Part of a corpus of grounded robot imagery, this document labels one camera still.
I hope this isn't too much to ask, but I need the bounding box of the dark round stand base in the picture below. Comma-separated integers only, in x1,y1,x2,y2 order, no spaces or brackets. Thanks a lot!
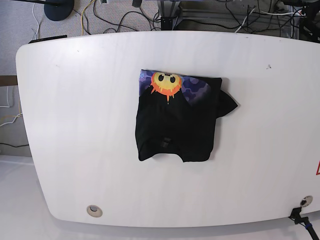
44,0,75,21

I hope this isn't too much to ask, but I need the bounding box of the yellow floor cable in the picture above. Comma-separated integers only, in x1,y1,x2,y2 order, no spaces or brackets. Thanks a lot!
80,0,96,36

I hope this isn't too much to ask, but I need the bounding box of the aluminium frame post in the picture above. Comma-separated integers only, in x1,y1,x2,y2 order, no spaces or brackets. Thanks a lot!
156,0,182,31

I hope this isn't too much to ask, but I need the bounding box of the black clamp with cable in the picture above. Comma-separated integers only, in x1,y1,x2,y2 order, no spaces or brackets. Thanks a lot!
288,207,320,240

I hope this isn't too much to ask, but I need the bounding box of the black T-shirt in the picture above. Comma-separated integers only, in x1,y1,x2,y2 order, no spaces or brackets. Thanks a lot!
135,69,238,163

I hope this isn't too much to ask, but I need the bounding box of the white floor cable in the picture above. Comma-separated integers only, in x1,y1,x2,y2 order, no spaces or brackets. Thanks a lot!
0,85,23,127

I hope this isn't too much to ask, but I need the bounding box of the black flat bar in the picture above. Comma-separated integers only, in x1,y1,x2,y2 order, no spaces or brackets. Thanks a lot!
28,34,68,44

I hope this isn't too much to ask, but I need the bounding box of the metal table grommet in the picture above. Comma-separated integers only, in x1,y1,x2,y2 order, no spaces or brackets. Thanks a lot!
86,205,103,218
300,195,313,208

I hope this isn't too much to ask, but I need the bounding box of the metal table grommet left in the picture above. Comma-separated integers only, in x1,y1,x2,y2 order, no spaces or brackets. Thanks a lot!
86,205,103,218

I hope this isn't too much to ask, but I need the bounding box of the metal table grommet right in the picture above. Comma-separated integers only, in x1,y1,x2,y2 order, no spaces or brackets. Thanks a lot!
300,195,313,208

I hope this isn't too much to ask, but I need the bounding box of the red warning triangle sticker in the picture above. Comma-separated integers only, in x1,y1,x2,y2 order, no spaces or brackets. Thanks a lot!
316,161,320,176

